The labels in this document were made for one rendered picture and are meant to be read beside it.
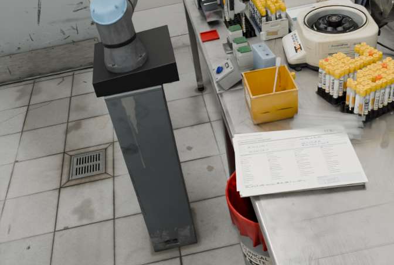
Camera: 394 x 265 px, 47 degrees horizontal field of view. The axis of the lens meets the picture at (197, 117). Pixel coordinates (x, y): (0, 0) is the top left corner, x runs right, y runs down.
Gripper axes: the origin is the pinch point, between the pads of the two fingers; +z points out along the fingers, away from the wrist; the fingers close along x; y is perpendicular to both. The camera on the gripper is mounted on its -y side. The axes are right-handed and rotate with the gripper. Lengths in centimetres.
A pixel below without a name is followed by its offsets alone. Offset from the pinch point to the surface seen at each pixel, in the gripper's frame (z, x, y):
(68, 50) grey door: 82, 168, -86
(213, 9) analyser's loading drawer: 8.4, 26.8, -0.7
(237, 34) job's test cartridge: 6.4, -2.0, 1.8
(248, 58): 8.8, -15.4, 1.5
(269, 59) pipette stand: 3.4, -27.5, 5.2
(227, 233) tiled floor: 100, -13, -13
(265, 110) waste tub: 8.2, -45.3, -2.4
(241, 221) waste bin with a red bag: 59, -41, -12
